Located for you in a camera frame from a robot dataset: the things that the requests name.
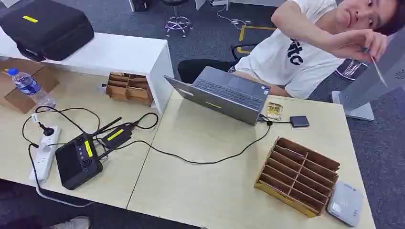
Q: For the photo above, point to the person's right hand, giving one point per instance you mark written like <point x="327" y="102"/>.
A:
<point x="357" y="42"/>

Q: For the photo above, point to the thin card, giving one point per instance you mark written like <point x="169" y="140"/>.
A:
<point x="378" y="72"/>

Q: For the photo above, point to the grey monitor with stand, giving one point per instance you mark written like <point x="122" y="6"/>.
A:
<point x="370" y="91"/>

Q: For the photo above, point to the person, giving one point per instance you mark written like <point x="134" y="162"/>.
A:
<point x="284" y="60"/>

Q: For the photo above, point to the small black external drive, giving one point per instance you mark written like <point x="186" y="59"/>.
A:
<point x="299" y="121"/>

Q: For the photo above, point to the gold card packet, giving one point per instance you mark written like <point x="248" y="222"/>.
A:
<point x="274" y="110"/>

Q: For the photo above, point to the large wooden slotted card box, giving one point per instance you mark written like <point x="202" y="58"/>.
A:
<point x="297" y="177"/>

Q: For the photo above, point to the grey laptop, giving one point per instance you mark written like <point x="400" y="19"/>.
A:
<point x="221" y="104"/>

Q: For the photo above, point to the grey flat mini computer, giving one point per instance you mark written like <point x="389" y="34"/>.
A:
<point x="345" y="204"/>

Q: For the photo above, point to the chrome base stool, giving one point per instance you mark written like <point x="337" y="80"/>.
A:
<point x="178" y="23"/>

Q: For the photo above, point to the small wooden slotted box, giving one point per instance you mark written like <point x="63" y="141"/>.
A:
<point x="126" y="88"/>

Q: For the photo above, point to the white desk riser shelf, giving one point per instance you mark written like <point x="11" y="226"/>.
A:
<point x="110" y="53"/>

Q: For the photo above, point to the black power adapter yellow label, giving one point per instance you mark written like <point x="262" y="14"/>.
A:
<point x="117" y="136"/>

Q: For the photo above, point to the black hard case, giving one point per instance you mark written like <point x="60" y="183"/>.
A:
<point x="53" y="34"/>

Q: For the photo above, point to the black router with antennas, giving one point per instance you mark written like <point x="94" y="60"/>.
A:
<point x="76" y="164"/>

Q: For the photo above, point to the brown cardboard box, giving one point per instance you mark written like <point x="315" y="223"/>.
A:
<point x="47" y="80"/>

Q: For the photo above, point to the black power plug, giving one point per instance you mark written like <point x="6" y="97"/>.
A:
<point x="47" y="131"/>

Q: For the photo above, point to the clear water bottle blue cap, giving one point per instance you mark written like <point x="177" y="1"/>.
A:
<point x="28" y="86"/>

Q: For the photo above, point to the white power strip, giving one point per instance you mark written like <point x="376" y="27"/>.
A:
<point x="44" y="158"/>

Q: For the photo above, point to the white shoe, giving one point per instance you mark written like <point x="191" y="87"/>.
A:
<point x="72" y="223"/>

